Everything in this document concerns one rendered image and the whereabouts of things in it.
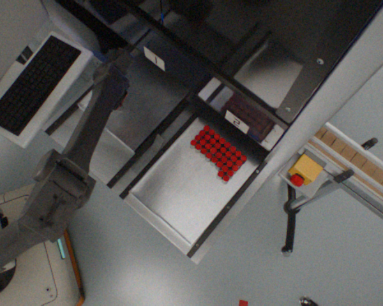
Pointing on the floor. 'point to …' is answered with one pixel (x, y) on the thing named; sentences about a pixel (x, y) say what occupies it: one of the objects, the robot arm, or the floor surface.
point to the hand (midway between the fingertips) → (117, 104)
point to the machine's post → (339, 85)
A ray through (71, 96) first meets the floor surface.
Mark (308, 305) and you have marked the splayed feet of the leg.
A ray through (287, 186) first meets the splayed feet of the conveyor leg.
